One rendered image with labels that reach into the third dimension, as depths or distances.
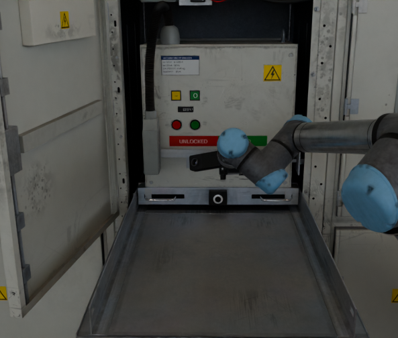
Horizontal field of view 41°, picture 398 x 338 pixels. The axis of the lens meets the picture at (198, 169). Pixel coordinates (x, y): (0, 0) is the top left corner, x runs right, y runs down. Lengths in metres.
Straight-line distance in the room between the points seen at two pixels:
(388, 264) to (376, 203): 0.96
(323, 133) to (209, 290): 0.47
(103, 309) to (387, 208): 0.67
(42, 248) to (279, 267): 0.61
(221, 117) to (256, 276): 0.57
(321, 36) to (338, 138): 0.53
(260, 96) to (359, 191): 0.80
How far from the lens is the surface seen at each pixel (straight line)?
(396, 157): 1.00
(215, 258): 1.47
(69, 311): 1.99
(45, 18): 1.31
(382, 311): 2.01
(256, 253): 1.50
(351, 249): 1.86
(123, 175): 1.75
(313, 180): 1.76
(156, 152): 1.64
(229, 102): 1.70
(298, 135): 1.31
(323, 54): 1.68
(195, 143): 1.73
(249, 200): 1.79
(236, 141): 1.29
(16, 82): 1.25
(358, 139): 1.16
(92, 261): 1.87
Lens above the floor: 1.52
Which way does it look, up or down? 18 degrees down
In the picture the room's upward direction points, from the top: straight up
